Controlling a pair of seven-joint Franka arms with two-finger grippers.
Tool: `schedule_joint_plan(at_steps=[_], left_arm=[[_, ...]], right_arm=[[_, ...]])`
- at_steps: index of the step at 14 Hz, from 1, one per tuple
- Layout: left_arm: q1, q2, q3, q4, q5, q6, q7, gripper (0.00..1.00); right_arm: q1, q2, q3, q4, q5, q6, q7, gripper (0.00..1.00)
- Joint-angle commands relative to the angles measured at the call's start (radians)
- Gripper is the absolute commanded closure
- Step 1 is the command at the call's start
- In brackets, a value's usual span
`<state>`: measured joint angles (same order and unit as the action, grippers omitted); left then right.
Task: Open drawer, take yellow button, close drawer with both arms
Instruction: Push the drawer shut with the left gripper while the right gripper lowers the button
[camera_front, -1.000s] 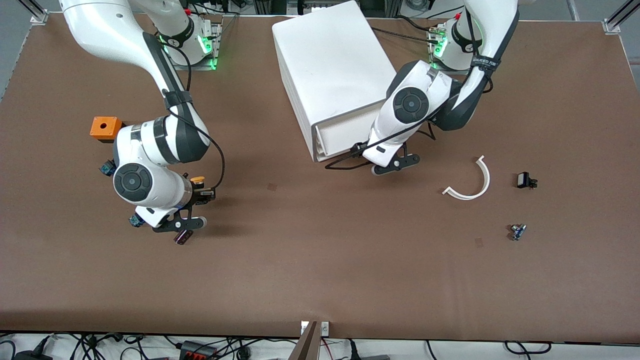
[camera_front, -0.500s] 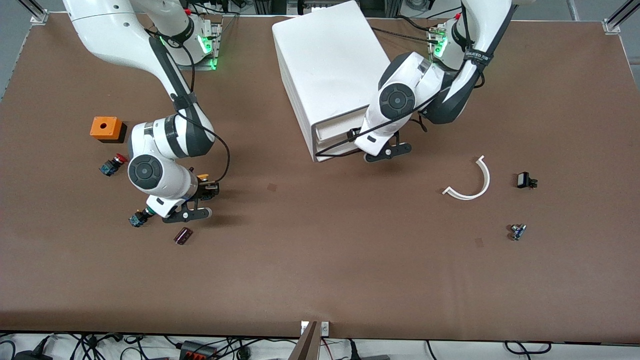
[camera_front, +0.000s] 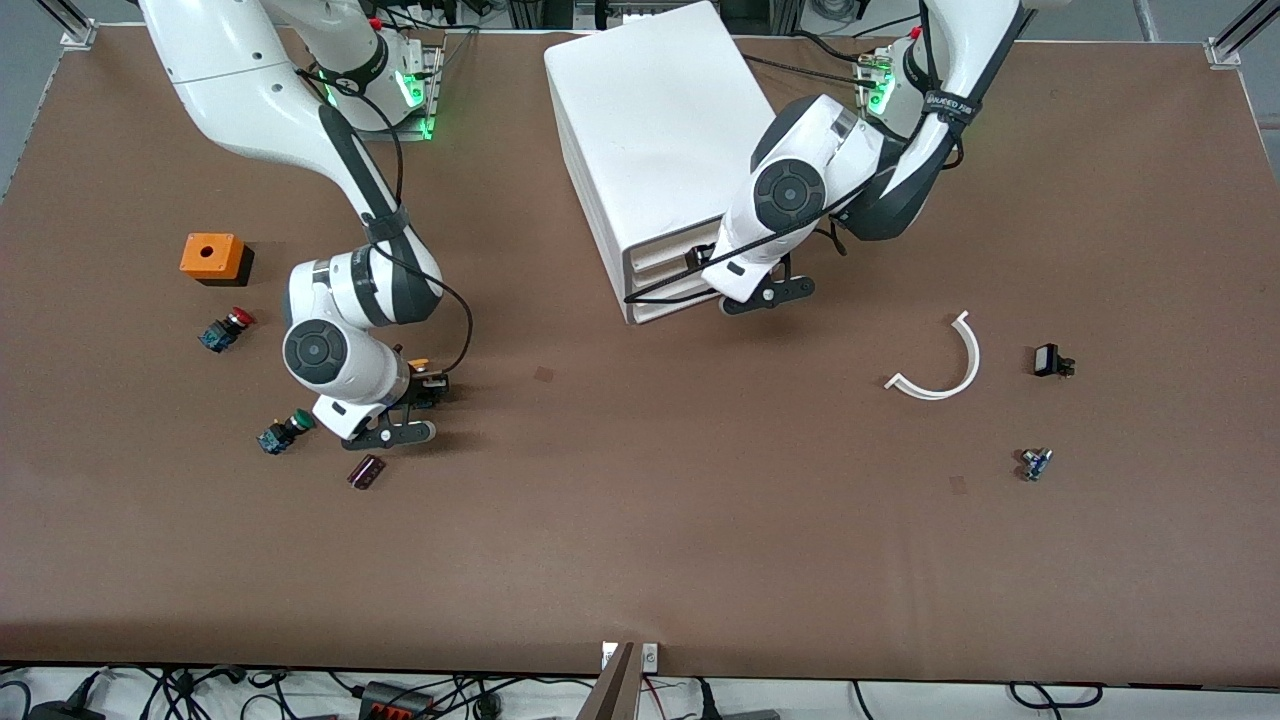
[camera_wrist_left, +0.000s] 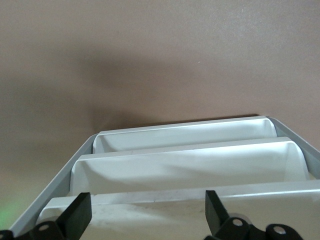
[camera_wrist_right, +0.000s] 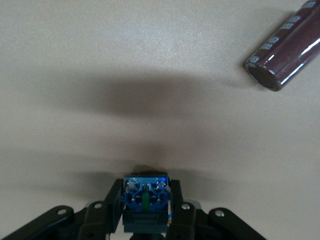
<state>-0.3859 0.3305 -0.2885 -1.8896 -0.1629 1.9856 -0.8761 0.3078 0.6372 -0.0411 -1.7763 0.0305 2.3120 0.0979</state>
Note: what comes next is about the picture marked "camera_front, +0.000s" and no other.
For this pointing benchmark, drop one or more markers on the red push button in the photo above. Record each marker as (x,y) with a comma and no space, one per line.
(225,330)

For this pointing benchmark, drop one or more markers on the aluminium frame corner post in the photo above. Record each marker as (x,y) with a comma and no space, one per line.
(75,25)
(1230,45)

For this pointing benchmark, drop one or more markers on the small blue metal part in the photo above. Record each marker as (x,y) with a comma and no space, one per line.
(1035,465)

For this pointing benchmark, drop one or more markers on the white plastic bin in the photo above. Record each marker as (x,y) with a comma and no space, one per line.
(655,250)

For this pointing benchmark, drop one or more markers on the orange box with hole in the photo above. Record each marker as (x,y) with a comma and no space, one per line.
(210,254)

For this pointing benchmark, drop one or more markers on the small white bracket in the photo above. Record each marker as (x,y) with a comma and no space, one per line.
(650,656)
(608,655)

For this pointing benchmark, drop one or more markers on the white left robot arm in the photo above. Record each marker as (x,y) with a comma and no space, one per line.
(790,190)

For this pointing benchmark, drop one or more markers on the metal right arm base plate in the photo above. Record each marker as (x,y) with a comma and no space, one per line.
(433,125)

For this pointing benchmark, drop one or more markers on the small purple component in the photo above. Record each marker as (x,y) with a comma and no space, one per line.
(366,473)

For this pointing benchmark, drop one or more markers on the black power strip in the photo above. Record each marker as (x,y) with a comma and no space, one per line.
(395,700)

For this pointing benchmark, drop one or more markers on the white plain drawer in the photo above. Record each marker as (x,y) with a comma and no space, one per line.
(670,308)
(655,274)
(690,289)

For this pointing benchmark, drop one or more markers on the small black switch part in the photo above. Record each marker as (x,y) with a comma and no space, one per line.
(1047,360)

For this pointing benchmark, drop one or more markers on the green push button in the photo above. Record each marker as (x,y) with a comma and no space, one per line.
(280,435)

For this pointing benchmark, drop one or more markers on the white drawer cabinet shell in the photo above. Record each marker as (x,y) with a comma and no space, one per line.
(650,110)

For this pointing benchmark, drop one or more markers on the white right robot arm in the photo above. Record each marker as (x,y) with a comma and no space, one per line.
(230,70)

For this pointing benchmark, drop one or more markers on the white curved plastic clip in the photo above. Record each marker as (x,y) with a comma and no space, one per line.
(972,357)

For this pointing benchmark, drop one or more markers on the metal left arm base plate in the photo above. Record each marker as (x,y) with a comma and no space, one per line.
(866,75)

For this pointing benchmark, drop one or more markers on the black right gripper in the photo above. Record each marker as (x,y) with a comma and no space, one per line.
(424,392)

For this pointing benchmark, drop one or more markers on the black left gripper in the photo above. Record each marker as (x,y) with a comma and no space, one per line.
(697,258)

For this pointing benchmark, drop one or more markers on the brown camera mount bar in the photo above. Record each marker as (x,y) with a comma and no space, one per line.
(615,692)

